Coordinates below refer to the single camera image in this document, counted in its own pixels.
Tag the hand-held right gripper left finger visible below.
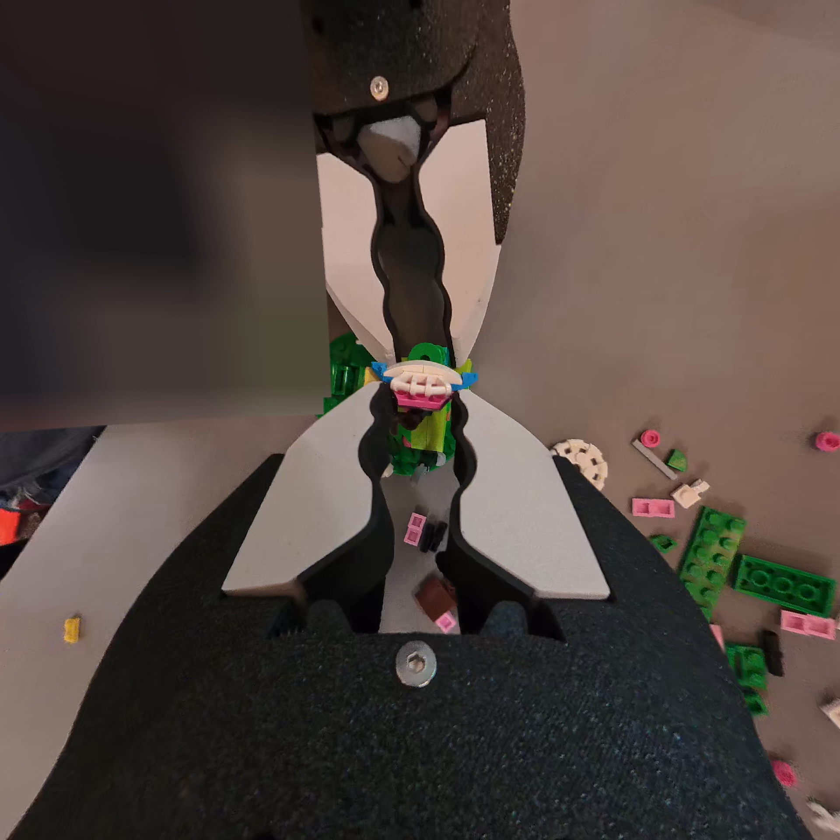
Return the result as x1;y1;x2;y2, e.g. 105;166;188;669
220;384;399;635

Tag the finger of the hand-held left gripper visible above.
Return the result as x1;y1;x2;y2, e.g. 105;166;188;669
317;154;414;366
410;118;504;362

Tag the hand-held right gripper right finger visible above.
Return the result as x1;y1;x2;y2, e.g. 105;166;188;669
434;390;613;635

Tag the lego flower model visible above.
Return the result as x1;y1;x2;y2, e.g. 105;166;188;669
320;331;480;483

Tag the white round lego plate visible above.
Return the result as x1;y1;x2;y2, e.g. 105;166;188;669
550;438;609;492

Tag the brown lego piece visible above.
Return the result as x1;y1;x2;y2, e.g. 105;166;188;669
415;577;457;618

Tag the grey lego bar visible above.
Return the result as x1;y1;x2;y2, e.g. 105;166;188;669
631;438;678;480

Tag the long green lego plate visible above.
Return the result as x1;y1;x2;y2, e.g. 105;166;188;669
678;505;748;621

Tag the green lego plate with holes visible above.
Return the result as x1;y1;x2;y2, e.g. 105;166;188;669
733;553;839;618

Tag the blue denim cloth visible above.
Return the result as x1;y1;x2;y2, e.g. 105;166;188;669
0;427;106;506

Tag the red object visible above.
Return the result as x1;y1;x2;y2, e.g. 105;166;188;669
0;504;34;547

